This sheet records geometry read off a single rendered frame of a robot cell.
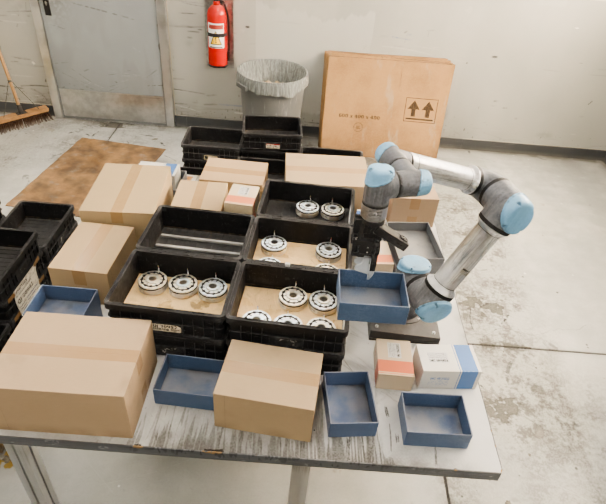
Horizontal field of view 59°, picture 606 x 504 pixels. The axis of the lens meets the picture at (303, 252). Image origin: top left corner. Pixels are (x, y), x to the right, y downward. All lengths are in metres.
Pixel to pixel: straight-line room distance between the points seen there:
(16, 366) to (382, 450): 1.11
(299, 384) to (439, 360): 0.52
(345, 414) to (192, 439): 0.48
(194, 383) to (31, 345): 0.51
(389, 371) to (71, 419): 0.99
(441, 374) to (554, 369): 1.42
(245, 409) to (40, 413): 0.59
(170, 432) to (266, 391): 0.33
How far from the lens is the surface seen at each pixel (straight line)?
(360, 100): 4.68
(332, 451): 1.74
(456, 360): 1.94
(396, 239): 1.56
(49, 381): 1.71
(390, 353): 1.91
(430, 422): 1.86
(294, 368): 1.70
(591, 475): 2.90
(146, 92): 5.09
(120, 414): 1.69
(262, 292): 1.99
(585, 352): 3.44
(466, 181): 1.79
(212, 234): 2.27
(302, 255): 2.16
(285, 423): 1.69
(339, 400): 1.84
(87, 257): 2.17
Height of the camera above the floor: 2.16
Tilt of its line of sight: 38 degrees down
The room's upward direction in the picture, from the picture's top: 5 degrees clockwise
